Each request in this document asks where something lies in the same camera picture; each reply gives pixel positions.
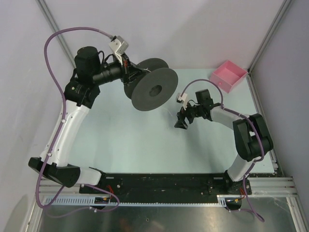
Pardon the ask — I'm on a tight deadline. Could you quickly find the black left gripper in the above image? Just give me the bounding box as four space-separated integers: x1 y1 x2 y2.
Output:
92 52 146 86

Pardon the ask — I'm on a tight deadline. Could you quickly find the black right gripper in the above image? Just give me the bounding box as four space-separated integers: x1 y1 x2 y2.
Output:
175 99 203 129

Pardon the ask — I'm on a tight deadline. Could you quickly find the black cable spool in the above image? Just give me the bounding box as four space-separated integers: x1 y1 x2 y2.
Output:
124 58 178 111

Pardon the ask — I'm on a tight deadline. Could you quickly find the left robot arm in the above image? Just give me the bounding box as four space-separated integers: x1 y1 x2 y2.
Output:
28 46 151 193

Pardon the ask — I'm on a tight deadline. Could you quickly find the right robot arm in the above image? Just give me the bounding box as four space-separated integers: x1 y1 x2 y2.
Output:
174 89 273 194

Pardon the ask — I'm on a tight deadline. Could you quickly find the pink open box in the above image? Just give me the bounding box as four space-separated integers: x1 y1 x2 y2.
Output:
210 60 248 93

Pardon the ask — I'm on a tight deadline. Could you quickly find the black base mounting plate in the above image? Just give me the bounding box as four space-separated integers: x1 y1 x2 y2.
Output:
79 173 252 197

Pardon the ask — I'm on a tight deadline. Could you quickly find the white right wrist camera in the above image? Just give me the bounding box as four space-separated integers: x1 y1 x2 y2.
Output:
176 93 188 110

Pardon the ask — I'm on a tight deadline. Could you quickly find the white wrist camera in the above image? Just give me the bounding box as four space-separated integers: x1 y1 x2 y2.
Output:
176 93 188 110
109 36 129 63

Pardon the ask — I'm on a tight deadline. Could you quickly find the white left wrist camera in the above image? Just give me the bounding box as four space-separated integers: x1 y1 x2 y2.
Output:
109 36 129 63

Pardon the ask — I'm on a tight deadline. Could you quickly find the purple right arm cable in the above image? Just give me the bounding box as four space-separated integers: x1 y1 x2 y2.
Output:
181 79 265 222

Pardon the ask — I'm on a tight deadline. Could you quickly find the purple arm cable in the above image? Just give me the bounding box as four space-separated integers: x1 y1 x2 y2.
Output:
181 79 265 222
35 27 120 218

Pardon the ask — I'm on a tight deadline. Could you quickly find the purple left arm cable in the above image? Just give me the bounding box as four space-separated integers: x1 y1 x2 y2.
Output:
35 27 120 218

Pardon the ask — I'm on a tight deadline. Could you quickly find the aluminium front rail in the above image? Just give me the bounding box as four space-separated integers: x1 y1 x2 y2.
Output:
39 177 297 197

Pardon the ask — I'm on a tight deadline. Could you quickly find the aluminium frame post left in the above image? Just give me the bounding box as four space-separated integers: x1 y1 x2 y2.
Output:
35 0 75 69

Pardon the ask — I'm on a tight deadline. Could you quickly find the aluminium frame post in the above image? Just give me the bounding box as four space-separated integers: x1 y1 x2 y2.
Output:
248 0 296 73
35 0 75 69

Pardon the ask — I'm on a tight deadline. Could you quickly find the grey slotted cable duct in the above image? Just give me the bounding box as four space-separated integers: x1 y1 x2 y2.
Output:
52 196 226 207

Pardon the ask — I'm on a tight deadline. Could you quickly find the aluminium frame post right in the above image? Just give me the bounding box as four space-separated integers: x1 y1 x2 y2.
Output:
248 0 296 73

